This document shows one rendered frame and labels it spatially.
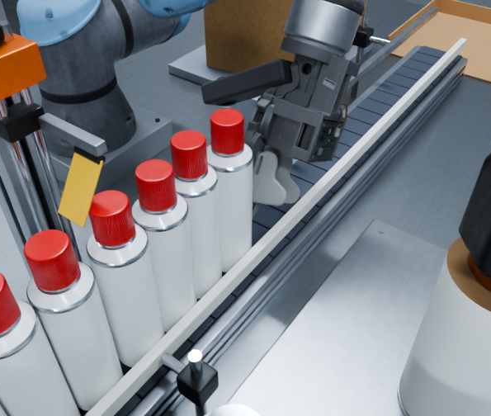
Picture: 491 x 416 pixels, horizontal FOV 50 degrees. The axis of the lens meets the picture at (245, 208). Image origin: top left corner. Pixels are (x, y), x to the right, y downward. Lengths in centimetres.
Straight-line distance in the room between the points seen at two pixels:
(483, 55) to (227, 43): 58
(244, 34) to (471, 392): 78
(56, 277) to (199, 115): 65
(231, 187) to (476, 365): 27
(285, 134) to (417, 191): 34
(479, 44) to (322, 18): 84
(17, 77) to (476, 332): 38
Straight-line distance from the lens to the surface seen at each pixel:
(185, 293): 53
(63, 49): 78
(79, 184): 42
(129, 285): 46
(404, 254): 68
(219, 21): 107
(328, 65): 57
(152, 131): 88
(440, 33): 140
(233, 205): 55
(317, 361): 56
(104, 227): 42
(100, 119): 83
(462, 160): 96
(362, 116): 92
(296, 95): 58
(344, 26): 57
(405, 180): 88
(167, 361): 53
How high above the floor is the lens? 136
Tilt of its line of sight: 42 degrees down
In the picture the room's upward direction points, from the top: straight up
